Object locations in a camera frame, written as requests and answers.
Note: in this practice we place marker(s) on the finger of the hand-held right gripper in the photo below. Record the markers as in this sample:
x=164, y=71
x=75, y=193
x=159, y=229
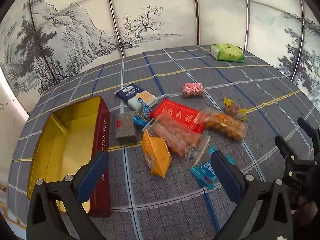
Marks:
x=308, y=128
x=285, y=147

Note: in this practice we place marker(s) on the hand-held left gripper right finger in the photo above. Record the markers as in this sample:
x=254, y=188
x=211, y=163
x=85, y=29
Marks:
x=226, y=177

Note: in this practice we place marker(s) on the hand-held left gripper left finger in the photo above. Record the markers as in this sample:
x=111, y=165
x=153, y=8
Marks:
x=91, y=177

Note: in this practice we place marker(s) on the blue white snack packet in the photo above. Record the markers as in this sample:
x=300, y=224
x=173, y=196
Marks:
x=203, y=173

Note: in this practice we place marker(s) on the red metal tin box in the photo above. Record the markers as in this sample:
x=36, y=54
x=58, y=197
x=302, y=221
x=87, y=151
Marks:
x=65, y=140

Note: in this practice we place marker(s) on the clear fried dough twist packet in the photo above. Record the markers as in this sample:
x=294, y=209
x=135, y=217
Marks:
x=225, y=125

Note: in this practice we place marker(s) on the grey sesame bar packet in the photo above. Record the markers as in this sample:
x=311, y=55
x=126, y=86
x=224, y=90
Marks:
x=127, y=130

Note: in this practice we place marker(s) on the yellow candy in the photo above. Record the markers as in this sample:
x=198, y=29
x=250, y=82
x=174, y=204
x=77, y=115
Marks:
x=233, y=110

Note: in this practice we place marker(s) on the clear long biscuit packet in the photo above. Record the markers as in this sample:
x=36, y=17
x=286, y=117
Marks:
x=175, y=136

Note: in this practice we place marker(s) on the orange snack packet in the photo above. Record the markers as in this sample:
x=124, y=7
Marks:
x=156, y=155

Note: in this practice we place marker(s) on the small blue candy packet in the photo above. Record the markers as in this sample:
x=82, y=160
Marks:
x=138, y=120

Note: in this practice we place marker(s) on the red snack packet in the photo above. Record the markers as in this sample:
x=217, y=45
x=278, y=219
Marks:
x=175, y=112

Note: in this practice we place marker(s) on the clear blue-ended candy packet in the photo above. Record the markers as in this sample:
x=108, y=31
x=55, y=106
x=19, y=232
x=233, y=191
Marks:
x=143, y=110

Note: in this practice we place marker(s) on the navy white cracker packet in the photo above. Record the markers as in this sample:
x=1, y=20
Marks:
x=132, y=93

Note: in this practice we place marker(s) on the pink patterned snack packet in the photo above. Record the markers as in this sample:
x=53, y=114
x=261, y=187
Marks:
x=193, y=90

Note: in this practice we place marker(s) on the person's right hand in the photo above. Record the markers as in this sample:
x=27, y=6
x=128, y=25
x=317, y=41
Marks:
x=310, y=210

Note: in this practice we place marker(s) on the grey plaid tablecloth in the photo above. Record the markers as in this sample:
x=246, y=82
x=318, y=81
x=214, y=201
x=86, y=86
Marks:
x=162, y=200

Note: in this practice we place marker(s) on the green tissue pack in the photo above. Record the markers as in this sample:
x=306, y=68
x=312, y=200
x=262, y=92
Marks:
x=226, y=53

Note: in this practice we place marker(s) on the landscape painted folding screen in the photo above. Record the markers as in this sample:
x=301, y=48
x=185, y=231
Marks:
x=155, y=10

